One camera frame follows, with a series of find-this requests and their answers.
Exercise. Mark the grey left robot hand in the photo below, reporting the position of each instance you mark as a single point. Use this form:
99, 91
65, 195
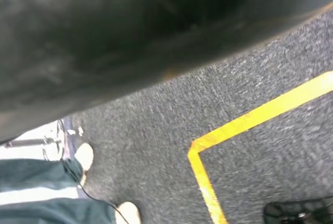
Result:
104, 25

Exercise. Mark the person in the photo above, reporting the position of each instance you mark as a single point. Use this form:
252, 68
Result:
38, 174

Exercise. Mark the black wheeled metal frame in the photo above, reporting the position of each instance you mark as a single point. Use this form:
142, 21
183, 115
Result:
291, 213

